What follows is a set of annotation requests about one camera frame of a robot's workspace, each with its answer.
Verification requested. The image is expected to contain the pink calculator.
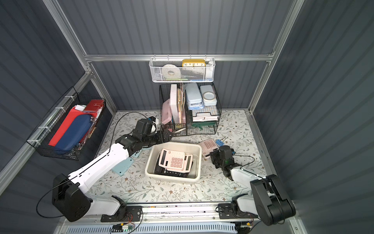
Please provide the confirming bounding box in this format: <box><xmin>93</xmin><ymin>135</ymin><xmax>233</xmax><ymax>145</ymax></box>
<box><xmin>158</xmin><ymin>149</ymin><xmax>187</xmax><ymax>171</ymax></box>
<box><xmin>198</xmin><ymin>138</ymin><xmax>218</xmax><ymax>158</ymax></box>

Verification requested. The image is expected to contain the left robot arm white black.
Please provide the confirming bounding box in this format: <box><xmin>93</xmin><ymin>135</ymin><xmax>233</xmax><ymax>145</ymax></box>
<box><xmin>52</xmin><ymin>119</ymin><xmax>173</xmax><ymax>222</ymax></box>

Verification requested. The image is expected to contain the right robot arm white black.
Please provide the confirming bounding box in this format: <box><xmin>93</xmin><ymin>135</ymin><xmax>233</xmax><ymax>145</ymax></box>
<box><xmin>210</xmin><ymin>145</ymin><xmax>296</xmax><ymax>226</ymax></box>

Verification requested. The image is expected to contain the beige plastic storage box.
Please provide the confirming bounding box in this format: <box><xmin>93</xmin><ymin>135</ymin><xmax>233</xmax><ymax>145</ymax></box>
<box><xmin>145</xmin><ymin>142</ymin><xmax>202</xmax><ymax>183</ymax></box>

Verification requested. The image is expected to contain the light blue calculator lower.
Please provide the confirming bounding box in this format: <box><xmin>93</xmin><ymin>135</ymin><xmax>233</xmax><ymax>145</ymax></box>
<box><xmin>112</xmin><ymin>158</ymin><xmax>134</xmax><ymax>176</ymax></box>

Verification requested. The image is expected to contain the white round tape box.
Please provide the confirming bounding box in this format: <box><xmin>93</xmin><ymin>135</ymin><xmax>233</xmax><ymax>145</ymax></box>
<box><xmin>200</xmin><ymin>85</ymin><xmax>217</xmax><ymax>106</ymax></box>

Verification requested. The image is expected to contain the blue binder clip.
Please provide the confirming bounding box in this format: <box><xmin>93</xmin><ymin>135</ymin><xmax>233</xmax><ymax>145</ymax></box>
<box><xmin>215</xmin><ymin>136</ymin><xmax>227</xmax><ymax>147</ymax></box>

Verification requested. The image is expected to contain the pink case in organizer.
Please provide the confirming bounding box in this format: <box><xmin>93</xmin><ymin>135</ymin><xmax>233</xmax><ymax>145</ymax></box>
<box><xmin>161</xmin><ymin>99</ymin><xmax>172</xmax><ymax>125</ymax></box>

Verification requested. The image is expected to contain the floral table mat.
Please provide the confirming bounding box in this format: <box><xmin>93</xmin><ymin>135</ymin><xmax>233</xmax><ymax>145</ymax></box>
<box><xmin>88</xmin><ymin>110</ymin><xmax>266</xmax><ymax>203</ymax></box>

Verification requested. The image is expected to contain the pink upright book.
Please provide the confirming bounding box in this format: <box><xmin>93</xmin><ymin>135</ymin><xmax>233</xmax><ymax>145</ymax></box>
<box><xmin>169</xmin><ymin>84</ymin><xmax>179</xmax><ymax>124</ymax></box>

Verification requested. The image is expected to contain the light blue pencil case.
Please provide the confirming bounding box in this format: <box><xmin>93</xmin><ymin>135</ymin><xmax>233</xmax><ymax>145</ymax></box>
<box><xmin>186</xmin><ymin>83</ymin><xmax>204</xmax><ymax>110</ymax></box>

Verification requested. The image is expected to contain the white tape roll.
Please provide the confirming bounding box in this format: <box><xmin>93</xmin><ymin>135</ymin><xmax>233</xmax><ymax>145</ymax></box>
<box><xmin>161</xmin><ymin>64</ymin><xmax>181</xmax><ymax>80</ymax></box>

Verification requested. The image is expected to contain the white mesh hanging basket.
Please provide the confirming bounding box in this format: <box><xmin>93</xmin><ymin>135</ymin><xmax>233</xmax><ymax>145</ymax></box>
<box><xmin>149</xmin><ymin>57</ymin><xmax>216</xmax><ymax>83</ymax></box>

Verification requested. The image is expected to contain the yellow clock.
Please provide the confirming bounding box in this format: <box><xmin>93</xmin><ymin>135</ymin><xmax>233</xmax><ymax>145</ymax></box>
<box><xmin>182</xmin><ymin>58</ymin><xmax>206</xmax><ymax>68</ymax></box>

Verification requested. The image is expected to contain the red wallet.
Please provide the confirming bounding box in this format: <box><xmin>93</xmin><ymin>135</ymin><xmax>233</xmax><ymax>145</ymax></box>
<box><xmin>83</xmin><ymin>99</ymin><xmax>105</xmax><ymax>113</ymax></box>

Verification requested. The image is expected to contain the navy blue pouch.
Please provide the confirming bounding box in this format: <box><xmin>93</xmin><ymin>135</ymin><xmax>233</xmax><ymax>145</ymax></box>
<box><xmin>54</xmin><ymin>114</ymin><xmax>92</xmax><ymax>155</ymax></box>

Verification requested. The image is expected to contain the red folder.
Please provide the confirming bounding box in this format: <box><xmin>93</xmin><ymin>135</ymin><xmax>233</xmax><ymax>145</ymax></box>
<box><xmin>48</xmin><ymin>108</ymin><xmax>83</xmax><ymax>146</ymax></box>

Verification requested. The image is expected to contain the small circuit board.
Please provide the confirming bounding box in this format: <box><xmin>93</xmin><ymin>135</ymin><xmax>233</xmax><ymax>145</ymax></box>
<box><xmin>110</xmin><ymin>223</ymin><xmax>135</xmax><ymax>233</ymax></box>

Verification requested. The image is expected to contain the black wire desk organizer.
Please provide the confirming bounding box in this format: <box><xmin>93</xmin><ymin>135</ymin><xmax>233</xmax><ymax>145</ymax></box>
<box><xmin>161</xmin><ymin>82</ymin><xmax>222</xmax><ymax>137</ymax></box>

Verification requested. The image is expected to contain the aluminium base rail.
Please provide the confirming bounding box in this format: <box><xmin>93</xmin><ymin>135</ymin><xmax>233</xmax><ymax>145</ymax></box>
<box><xmin>58</xmin><ymin>201</ymin><xmax>304</xmax><ymax>234</ymax></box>

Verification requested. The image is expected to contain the black wire side basket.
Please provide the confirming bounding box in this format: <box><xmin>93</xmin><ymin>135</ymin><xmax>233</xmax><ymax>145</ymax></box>
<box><xmin>27</xmin><ymin>91</ymin><xmax>110</xmax><ymax>161</ymax></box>

